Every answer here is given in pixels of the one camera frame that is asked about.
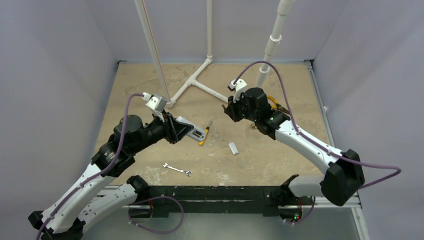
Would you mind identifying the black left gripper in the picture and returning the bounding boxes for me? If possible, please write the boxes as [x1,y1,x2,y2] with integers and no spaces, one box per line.
[130,108,194,154]

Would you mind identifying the white remote control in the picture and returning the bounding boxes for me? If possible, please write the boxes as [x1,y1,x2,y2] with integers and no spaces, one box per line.
[176,116,205,143]

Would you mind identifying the white battery cover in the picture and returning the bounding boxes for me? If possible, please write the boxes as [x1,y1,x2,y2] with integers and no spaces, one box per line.
[228,142,239,155]

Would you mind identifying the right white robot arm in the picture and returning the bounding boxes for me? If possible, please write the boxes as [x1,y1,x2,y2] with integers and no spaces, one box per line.
[224,87,365,207]

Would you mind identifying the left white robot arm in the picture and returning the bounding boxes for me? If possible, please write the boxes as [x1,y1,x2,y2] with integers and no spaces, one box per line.
[28,111,204,240]

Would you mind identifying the silver open-end wrench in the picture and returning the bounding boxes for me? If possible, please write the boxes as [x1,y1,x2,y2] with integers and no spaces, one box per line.
[162,163,193,177]

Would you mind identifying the white jointed vertical pipe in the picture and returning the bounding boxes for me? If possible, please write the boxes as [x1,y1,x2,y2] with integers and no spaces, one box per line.
[256,0,295,88]

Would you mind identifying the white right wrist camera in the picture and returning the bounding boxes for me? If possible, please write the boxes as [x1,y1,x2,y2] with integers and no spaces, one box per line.
[227,78,248,103]

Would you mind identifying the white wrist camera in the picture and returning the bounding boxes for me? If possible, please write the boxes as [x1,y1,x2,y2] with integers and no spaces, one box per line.
[227,78,248,103]
[142,92,168,122]

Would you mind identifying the yellow handled screwdriver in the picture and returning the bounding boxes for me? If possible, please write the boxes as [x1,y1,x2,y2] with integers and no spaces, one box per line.
[199,119,213,146]

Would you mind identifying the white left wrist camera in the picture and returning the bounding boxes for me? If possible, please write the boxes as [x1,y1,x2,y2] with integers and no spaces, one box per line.
[142,92,168,122]

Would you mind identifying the yellow handled pliers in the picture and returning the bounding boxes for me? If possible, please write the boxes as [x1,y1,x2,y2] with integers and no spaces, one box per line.
[267,95,290,115]

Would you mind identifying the white PVC pipe frame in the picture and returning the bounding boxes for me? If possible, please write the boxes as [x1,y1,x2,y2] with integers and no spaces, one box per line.
[134,0,233,109]

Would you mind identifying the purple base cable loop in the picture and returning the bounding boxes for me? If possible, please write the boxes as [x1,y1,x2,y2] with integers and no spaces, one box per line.
[127,194,184,234]

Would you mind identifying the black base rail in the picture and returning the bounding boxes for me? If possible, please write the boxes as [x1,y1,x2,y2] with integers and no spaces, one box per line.
[126,175,314,220]

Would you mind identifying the aluminium frame rail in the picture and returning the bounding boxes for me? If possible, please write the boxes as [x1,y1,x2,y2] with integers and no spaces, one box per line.
[304,60,364,207]

